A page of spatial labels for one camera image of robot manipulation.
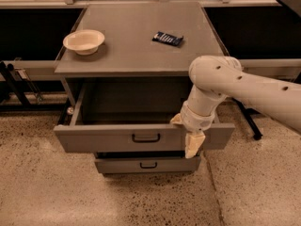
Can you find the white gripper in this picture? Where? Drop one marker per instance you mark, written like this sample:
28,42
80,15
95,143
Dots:
195,121

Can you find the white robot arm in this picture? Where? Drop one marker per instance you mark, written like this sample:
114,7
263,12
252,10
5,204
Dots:
214,79

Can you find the grey drawer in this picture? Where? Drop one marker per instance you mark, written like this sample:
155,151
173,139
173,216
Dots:
147,165
122,115

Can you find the grey drawer cabinet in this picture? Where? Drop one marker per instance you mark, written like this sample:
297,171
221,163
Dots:
129,51

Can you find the black stand left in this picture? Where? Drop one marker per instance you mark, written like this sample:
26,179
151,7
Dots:
12,83

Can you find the black metal bar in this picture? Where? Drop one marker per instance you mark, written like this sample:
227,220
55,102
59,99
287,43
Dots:
248,112

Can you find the black table corner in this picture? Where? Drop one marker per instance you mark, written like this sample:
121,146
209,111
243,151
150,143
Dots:
293,5

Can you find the white bowl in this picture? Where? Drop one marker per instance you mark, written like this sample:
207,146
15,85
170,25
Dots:
84,42

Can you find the blue snack packet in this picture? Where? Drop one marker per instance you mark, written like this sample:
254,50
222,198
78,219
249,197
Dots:
168,39

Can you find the grey bottom drawer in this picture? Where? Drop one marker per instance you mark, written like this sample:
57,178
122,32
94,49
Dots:
147,165

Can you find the grey top drawer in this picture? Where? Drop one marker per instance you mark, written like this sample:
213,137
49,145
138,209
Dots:
122,115

